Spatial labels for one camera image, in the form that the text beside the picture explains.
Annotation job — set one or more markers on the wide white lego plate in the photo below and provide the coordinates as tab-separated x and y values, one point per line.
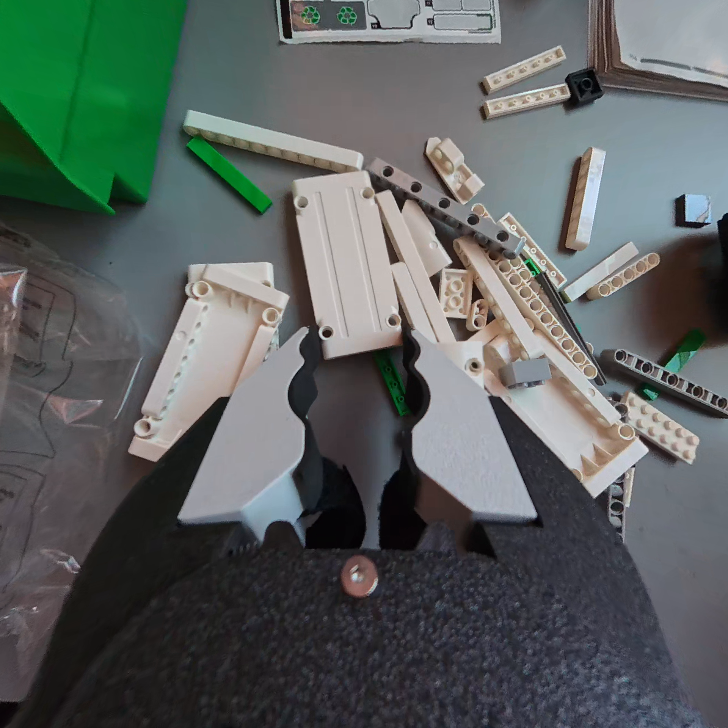
660	426

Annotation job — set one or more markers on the small black lego brick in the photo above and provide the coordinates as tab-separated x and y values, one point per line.
583	85

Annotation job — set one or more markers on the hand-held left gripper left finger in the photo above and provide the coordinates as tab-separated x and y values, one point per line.
250	449

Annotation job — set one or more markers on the green lego tile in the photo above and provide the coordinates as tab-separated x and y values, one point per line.
227	175
685	352

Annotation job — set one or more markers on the sticker sheet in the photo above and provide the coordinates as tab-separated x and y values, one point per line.
398	23

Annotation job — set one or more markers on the instruction booklet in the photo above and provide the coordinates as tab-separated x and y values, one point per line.
665	40

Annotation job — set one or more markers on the clear empty plastic bag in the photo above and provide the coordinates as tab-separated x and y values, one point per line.
51	426

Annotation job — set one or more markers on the long white lego beam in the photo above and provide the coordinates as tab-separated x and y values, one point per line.
273	139

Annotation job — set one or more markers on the short white lego liftarm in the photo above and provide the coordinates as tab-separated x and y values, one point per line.
625	277

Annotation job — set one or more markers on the pile of white lego pieces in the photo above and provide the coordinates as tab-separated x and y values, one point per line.
512	296

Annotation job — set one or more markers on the green plastic box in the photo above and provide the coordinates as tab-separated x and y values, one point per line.
85	85

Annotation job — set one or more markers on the small white curved lego piece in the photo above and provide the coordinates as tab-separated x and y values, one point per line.
452	168

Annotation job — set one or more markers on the white lego panel with pins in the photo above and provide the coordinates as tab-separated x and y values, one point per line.
199	364

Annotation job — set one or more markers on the large white lego panel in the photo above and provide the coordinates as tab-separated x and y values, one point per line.
347	256

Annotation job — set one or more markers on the dark grey lego tile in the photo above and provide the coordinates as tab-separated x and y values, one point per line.
693	211

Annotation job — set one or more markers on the green lego plate with holes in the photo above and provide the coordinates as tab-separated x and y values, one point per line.
392	381

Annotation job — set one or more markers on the white lego brick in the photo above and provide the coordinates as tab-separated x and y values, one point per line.
588	196

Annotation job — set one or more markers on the grey lego brick with holes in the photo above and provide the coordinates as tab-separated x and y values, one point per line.
432	199

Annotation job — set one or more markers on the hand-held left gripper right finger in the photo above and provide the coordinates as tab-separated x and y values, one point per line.
466	443

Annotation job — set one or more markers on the black lego axle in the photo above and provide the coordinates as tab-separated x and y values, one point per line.
574	335

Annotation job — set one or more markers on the long grey lego liftarm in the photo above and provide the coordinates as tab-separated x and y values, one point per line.
671	380

